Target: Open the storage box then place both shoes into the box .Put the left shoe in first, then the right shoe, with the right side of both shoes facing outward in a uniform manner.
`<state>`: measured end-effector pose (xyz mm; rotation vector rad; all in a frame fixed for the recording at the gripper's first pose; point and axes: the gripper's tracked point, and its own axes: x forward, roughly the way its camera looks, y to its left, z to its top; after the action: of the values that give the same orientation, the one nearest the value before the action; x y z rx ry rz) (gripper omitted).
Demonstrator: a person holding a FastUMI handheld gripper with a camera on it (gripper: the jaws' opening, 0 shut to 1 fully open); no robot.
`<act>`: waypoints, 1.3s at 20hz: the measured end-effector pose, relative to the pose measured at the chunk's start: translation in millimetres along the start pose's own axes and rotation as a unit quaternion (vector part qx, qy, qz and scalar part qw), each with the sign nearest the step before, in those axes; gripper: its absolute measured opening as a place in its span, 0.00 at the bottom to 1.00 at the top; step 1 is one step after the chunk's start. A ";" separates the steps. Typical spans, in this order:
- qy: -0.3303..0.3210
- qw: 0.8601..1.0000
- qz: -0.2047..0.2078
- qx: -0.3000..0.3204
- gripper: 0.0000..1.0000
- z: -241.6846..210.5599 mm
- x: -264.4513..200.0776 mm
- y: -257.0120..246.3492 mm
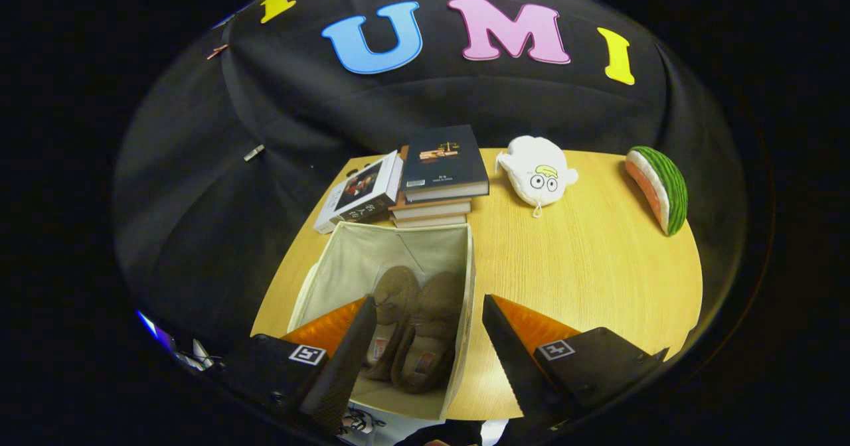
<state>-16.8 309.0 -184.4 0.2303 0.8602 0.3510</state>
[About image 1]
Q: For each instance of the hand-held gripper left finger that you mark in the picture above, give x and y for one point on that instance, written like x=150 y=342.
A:
x=339 y=379

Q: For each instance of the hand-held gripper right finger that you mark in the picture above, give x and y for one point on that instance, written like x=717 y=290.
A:
x=514 y=373

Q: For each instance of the brown fuzzy slipper shoe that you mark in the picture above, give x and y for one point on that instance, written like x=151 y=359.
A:
x=395 y=287
x=441 y=297

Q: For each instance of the grey fabric storage box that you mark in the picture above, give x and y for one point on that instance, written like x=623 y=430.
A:
x=372 y=247

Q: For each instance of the brown cover book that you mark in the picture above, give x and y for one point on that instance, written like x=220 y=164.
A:
x=431 y=208
x=431 y=222

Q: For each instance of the white cover book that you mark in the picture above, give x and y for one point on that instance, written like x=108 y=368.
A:
x=362 y=190

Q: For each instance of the white plush toy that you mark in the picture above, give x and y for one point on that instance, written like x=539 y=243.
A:
x=531 y=167

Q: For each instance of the dark cover book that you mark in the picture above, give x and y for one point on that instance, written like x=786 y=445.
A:
x=441 y=160

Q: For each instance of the watermelon slice plush toy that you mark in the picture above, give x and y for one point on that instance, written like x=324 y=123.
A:
x=667 y=187

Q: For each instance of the white clip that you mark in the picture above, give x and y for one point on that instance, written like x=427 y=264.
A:
x=254 y=152

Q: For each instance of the black backdrop cloth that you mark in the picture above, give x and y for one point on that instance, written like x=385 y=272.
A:
x=265 y=114

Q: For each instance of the wooden clothes peg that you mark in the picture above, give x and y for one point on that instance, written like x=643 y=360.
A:
x=216 y=52

